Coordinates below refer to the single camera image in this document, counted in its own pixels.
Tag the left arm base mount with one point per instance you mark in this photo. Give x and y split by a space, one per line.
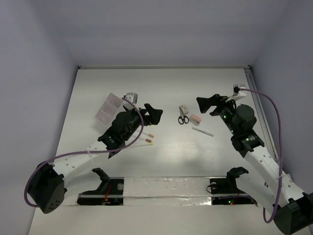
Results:
109 192

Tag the white pencil brown eraser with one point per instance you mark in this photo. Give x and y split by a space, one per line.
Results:
145 139

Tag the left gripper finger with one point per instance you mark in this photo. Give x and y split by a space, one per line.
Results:
149 108
155 116

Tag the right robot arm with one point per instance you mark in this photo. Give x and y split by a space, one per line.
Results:
290 206

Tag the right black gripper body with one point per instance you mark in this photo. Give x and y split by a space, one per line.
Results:
227 110

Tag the aluminium rail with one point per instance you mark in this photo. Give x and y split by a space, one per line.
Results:
268 139

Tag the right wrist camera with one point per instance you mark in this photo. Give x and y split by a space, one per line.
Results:
238 93

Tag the white pencil yellow tip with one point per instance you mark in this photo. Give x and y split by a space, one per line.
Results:
142 145

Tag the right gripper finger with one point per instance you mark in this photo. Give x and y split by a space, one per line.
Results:
206 103
216 111

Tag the white pencil pink eraser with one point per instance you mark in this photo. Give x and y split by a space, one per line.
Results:
147 134

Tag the white compartment organizer box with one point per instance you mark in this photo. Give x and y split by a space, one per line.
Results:
107 111

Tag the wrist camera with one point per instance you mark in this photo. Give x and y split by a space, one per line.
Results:
131 97
238 93

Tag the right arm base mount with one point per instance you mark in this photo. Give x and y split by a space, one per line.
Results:
224 191

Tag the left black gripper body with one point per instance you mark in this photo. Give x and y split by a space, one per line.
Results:
145 117

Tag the black handled scissors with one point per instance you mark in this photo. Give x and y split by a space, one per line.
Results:
182 119

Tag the pink white correction tape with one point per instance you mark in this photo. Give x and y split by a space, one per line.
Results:
196 120

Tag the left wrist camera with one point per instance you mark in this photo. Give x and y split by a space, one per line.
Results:
131 97

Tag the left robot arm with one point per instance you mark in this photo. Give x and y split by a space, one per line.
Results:
46 187

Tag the white marker pen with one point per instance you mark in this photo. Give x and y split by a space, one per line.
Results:
202 131

